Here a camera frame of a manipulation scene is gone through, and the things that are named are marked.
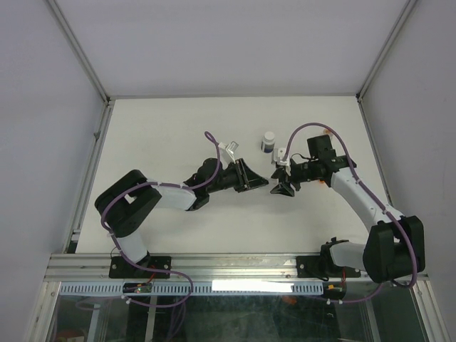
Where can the aluminium frame left post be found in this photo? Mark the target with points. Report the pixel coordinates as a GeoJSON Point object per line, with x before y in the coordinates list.
{"type": "Point", "coordinates": [77, 49]}

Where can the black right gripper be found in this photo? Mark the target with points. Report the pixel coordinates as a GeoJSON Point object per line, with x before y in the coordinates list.
{"type": "Point", "coordinates": [285, 188]}

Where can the aluminium frame post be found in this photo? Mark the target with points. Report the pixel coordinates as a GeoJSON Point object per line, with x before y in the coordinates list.
{"type": "Point", "coordinates": [392, 36]}
{"type": "Point", "coordinates": [77, 49]}

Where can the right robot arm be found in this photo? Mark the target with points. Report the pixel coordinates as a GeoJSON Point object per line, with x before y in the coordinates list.
{"type": "Point", "coordinates": [395, 246]}

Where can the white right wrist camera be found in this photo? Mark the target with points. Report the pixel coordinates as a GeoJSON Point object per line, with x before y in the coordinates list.
{"type": "Point", "coordinates": [280, 158]}

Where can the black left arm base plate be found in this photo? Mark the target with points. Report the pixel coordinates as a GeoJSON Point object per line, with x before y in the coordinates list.
{"type": "Point", "coordinates": [148, 266]}

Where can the grey slotted cable duct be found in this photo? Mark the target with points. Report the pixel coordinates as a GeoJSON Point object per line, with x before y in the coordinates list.
{"type": "Point", "coordinates": [199, 288]}

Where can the aluminium mounting rail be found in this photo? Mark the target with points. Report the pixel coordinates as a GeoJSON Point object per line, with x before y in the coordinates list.
{"type": "Point", "coordinates": [199, 267]}

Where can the aluminium frame right post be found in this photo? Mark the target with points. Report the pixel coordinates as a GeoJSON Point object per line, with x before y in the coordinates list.
{"type": "Point", "coordinates": [392, 36]}

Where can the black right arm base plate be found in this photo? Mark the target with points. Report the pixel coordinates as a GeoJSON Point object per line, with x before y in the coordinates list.
{"type": "Point", "coordinates": [315, 266]}

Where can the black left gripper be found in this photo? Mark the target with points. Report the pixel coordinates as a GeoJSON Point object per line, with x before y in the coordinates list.
{"type": "Point", "coordinates": [246, 179]}

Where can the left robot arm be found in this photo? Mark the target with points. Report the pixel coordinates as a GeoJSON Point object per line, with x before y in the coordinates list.
{"type": "Point", "coordinates": [125, 205]}

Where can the white pill bottle blue label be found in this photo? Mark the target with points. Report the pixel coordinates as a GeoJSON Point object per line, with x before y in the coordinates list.
{"type": "Point", "coordinates": [268, 142]}

